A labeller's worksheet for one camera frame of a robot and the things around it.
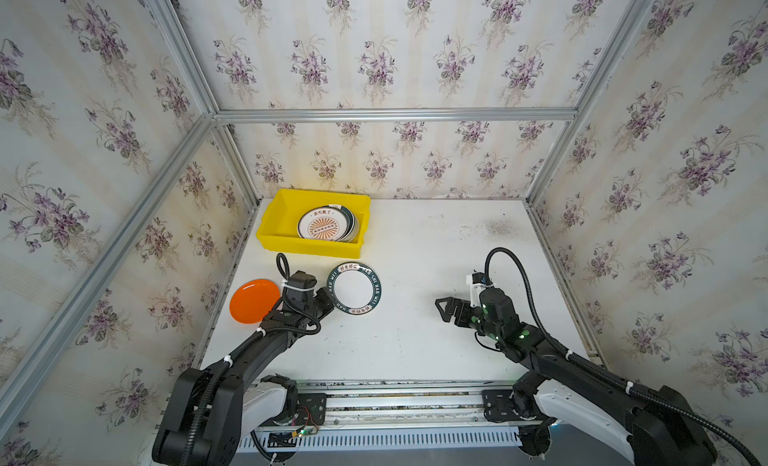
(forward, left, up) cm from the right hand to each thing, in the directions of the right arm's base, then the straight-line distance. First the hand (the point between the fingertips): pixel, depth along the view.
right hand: (443, 306), depth 82 cm
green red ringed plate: (+33, +28, -3) cm, 43 cm away
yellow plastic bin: (+44, +56, -6) cm, 72 cm away
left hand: (+6, +31, -2) cm, 32 cm away
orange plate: (+8, +58, -8) cm, 59 cm away
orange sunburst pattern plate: (+35, +38, -3) cm, 52 cm away
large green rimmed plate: (+11, +26, -8) cm, 29 cm away
